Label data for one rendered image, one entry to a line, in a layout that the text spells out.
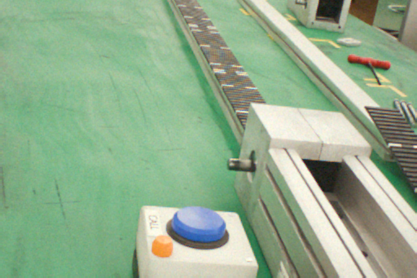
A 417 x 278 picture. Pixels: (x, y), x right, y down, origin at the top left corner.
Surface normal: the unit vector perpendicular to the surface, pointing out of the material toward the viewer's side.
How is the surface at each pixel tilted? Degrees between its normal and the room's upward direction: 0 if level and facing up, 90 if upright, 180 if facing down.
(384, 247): 90
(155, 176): 0
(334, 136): 0
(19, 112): 0
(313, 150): 90
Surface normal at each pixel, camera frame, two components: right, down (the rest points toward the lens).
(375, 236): -0.99, -0.09
